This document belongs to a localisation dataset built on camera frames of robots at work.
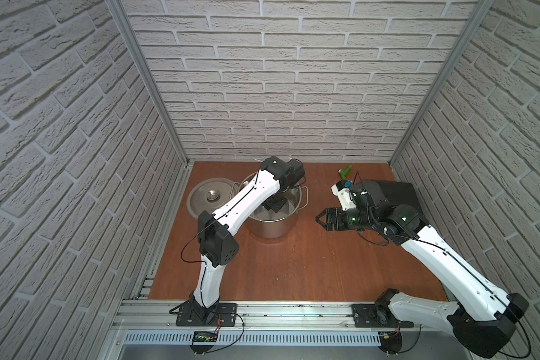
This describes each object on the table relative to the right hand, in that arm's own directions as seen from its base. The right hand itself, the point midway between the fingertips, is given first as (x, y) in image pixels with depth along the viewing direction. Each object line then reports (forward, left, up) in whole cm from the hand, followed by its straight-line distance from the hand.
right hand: (327, 218), depth 70 cm
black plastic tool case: (+22, -41, -19) cm, 50 cm away
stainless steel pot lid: (+28, +47, -21) cm, 58 cm away
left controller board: (-27, +43, -27) cm, 57 cm away
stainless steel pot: (+9, +20, -17) cm, 28 cm away
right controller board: (-32, -19, -26) cm, 45 cm away
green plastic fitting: (+39, -21, -23) cm, 50 cm away
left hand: (+12, +21, -5) cm, 25 cm away
